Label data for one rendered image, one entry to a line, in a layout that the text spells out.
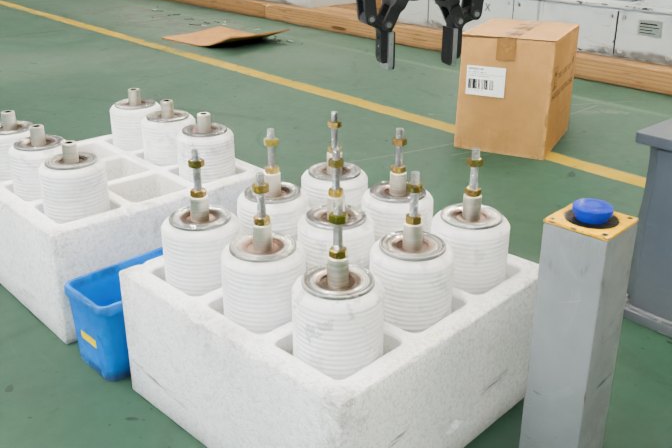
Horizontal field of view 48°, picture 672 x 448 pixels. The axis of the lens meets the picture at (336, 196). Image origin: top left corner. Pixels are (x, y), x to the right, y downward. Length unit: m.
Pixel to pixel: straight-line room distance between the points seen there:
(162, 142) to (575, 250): 0.80
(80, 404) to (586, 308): 0.65
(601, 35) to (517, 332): 2.10
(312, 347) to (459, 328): 0.17
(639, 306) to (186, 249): 0.72
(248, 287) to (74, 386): 0.37
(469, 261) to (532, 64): 1.07
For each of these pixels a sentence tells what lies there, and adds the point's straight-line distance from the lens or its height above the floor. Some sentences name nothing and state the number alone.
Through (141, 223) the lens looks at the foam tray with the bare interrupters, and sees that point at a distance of 1.19.
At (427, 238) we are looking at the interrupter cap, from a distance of 0.87.
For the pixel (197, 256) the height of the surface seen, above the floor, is 0.22.
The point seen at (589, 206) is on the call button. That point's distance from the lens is 0.80.
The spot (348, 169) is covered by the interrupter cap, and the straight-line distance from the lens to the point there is 1.09.
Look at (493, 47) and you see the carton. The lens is 1.95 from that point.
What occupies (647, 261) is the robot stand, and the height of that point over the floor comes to 0.10.
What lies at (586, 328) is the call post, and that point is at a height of 0.21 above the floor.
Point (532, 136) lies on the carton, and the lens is 1.97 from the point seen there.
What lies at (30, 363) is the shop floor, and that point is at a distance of 1.19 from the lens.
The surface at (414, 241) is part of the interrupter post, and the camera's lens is 0.85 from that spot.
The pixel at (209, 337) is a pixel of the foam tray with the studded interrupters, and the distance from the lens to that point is 0.86.
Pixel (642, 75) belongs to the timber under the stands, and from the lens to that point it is 2.82.
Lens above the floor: 0.62
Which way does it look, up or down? 22 degrees down
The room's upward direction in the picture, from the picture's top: straight up
